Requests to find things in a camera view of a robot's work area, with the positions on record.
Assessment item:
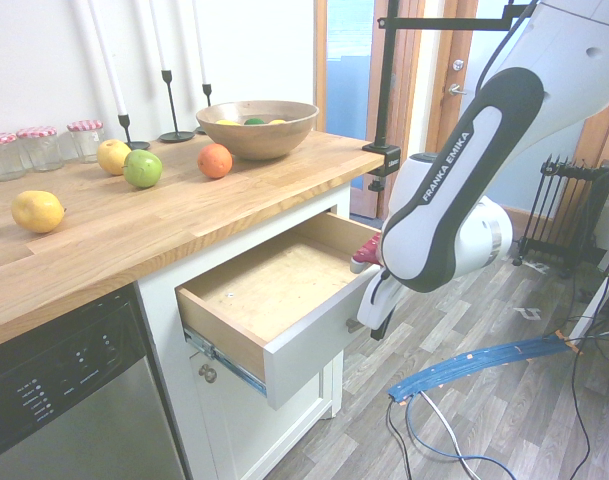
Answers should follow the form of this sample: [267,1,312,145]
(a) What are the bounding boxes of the white wooden drawer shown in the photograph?
[175,212,386,412]

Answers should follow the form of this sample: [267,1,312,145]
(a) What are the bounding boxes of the glass jar checkered red lid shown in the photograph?
[16,126,64,173]
[66,119,106,164]
[0,132,26,182]

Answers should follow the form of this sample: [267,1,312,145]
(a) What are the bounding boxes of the metal drawer slide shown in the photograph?
[183,328,268,397]

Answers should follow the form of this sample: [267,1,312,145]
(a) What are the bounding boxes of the loose blue cable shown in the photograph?
[406,393,516,480]

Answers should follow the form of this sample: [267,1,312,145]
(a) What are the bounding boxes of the black clamp camera stand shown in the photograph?
[361,0,531,194]

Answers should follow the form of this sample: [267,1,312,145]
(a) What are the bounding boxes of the black hanging cables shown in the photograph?
[567,167,609,480]

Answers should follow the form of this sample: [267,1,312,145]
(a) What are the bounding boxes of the large wooden bowl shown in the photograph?
[195,100,320,161]

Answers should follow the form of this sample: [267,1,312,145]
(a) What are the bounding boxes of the blue taped cable bundle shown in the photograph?
[387,335,581,404]

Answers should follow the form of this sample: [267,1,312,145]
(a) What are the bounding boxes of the black radiator stand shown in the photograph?
[512,154,609,279]

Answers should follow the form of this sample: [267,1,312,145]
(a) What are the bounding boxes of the wooden glass panel door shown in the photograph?
[312,0,426,222]

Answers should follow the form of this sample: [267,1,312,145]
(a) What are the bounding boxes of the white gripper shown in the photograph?
[356,264,403,342]

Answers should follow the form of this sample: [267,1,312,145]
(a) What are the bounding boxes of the orange fruit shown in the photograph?
[197,143,234,180]

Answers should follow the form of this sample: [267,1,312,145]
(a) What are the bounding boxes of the white kitchen cabinet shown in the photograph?
[133,182,353,480]

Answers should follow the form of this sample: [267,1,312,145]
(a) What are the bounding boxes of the black candle holder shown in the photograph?
[157,69,196,144]
[116,113,151,151]
[193,83,214,135]

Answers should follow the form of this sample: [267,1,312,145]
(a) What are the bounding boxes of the thin black floor cable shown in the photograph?
[386,398,416,480]

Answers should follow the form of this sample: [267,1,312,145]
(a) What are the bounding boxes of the white floor cable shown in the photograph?
[417,391,481,480]

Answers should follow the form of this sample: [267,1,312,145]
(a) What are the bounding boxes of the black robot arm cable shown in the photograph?
[476,0,541,96]

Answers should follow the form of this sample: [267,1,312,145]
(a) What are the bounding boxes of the tall white candle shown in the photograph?
[86,0,128,116]
[191,0,209,86]
[148,0,170,72]

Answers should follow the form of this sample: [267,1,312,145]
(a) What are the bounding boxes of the red and grey wrist camera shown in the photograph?
[351,237,385,276]

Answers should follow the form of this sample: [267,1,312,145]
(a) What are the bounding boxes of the yellow apple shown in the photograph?
[96,139,133,176]

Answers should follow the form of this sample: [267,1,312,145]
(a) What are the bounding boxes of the stainless steel dishwasher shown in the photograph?
[0,284,188,480]

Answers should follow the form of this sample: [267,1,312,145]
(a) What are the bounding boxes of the white cabinet door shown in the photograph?
[187,344,336,480]

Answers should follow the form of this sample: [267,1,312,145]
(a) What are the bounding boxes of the green apple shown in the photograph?
[122,149,164,189]

